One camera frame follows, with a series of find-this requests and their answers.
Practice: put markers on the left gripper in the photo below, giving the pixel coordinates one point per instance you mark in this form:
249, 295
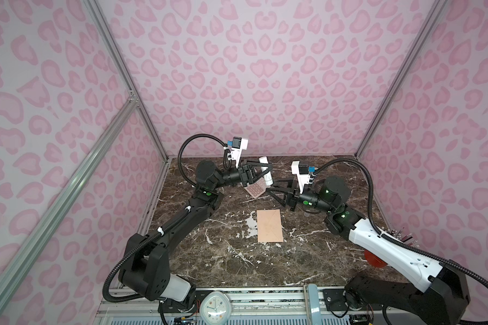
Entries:
245, 174

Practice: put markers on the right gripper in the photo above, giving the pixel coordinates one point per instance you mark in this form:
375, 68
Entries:
293, 198

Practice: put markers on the peach envelope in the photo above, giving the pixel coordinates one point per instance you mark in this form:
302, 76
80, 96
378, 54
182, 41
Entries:
269, 226

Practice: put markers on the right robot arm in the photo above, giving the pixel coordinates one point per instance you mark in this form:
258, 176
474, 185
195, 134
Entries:
435, 292

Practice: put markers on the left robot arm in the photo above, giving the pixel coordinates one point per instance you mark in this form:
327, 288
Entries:
144, 270

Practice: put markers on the pink calculator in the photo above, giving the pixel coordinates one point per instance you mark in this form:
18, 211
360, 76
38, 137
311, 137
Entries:
256, 190

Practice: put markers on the red pencil cup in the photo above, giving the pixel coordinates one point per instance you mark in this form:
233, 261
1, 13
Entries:
381, 253

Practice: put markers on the light blue tape strip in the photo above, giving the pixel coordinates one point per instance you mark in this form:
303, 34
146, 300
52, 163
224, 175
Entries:
312, 303

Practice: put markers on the white desk clock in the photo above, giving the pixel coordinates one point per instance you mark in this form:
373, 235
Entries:
215, 309

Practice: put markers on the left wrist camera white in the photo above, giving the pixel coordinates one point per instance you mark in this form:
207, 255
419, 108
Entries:
234, 149

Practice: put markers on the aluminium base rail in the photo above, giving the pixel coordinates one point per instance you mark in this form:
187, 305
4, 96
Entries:
257, 305

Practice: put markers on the aluminium frame strut left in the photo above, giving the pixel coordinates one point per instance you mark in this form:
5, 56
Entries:
96, 13

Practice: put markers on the aluminium frame strut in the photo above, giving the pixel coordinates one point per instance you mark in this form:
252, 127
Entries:
96, 13
432, 19

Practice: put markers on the aluminium frame strut right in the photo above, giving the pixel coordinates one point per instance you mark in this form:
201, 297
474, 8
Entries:
432, 19

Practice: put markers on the aluminium diagonal frame bar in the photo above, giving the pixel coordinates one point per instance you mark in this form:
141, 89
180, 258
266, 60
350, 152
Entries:
18, 268

